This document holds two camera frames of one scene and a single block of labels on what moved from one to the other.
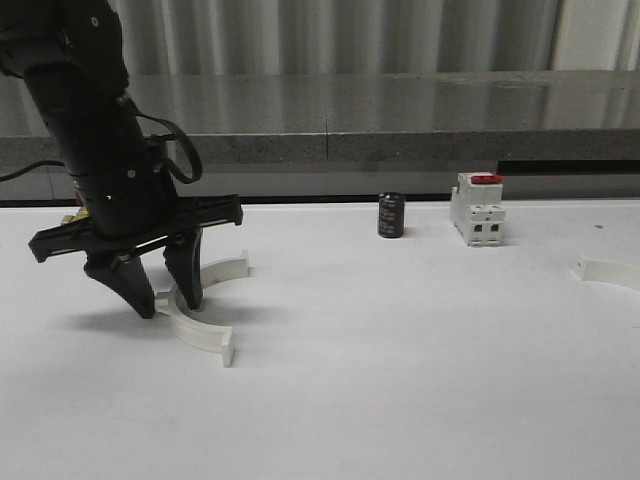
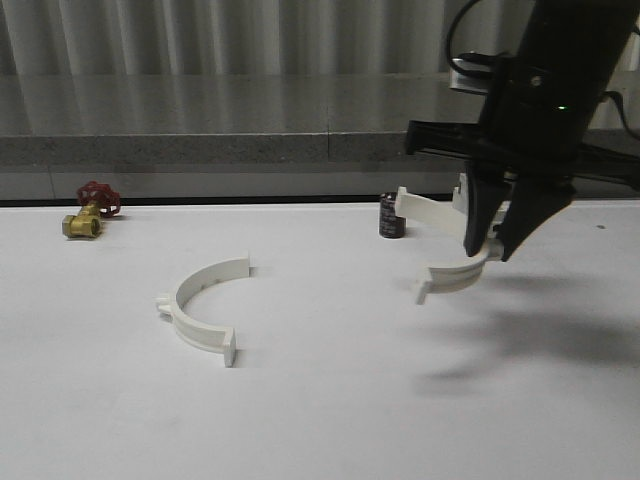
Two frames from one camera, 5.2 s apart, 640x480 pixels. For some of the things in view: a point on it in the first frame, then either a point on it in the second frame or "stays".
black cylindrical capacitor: [391, 215] stays
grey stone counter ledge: [306, 117] stays
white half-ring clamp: [598, 269] -> [445, 279]
